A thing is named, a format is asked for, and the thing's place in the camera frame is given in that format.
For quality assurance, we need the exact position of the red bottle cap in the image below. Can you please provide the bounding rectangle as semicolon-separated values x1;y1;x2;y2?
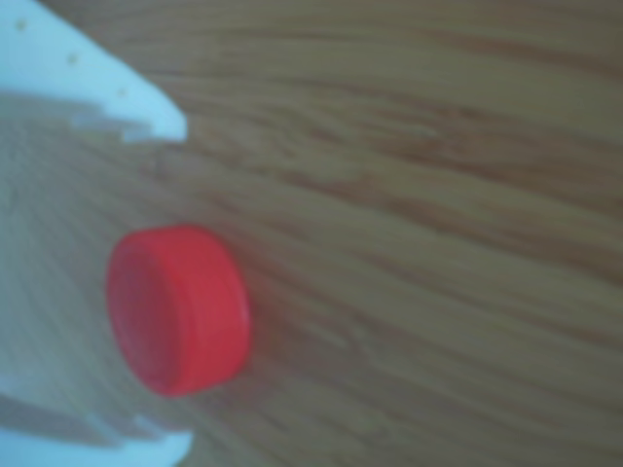
105;224;252;398

